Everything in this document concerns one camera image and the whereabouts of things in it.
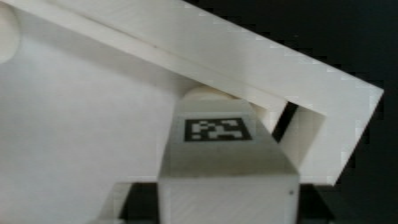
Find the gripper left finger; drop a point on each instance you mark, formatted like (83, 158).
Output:
(131, 205)

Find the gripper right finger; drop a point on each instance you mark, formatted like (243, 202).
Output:
(316, 213)

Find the white L-shaped fence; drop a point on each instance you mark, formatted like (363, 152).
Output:
(296, 66)

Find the white square tabletop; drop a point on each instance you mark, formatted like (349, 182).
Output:
(90, 87)

